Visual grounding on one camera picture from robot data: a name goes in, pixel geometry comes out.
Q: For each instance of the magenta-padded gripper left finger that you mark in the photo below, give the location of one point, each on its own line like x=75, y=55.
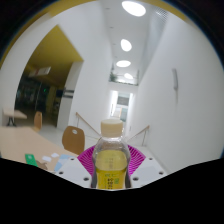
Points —
x=73, y=168

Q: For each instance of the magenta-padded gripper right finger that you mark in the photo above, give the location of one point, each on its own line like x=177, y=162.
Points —
x=148, y=168

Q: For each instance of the yellow drink bottle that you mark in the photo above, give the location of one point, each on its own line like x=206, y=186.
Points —
x=110, y=166

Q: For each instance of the wooden chair with round hole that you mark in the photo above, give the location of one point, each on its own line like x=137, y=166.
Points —
x=73, y=141

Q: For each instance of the wooden stair handrail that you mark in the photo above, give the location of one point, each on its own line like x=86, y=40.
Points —
x=140, y=132
x=87, y=124

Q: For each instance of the green flat box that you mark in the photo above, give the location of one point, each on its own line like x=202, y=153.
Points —
x=31, y=160

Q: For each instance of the small wooden chair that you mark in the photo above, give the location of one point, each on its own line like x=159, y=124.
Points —
x=38, y=121

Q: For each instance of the wooden side table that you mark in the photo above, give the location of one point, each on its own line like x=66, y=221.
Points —
x=15, y=114

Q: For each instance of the green potted plant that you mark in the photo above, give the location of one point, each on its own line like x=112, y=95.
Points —
x=113, y=77

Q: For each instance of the hanging white sign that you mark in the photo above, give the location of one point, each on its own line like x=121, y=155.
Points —
x=40, y=71

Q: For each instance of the round ceiling lights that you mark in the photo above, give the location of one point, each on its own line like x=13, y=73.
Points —
x=133, y=8

